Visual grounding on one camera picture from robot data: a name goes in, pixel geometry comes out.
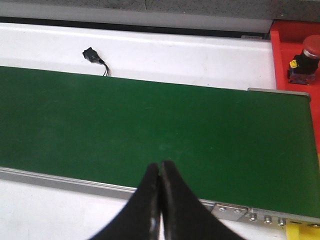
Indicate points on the aluminium conveyor rail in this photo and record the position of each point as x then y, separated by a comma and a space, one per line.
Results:
223, 211
284, 92

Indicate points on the grey granite counter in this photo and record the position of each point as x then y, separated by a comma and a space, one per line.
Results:
223, 15

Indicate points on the green conveyor belt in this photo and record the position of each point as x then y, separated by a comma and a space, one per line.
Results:
249, 148

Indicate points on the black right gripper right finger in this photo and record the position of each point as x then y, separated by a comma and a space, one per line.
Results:
184, 216

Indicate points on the red plastic tray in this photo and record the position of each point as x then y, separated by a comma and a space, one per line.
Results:
287, 41

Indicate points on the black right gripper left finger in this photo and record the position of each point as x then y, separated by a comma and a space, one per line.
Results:
140, 217

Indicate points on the yellow plastic tray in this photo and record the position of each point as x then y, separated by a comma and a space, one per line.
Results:
301, 231

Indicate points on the red mushroom push button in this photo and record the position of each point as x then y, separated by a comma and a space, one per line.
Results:
302, 68

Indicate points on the black sensor with wires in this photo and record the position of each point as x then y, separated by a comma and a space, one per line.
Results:
93, 57

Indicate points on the far aluminium conveyor rail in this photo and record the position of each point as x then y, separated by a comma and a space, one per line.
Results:
284, 92

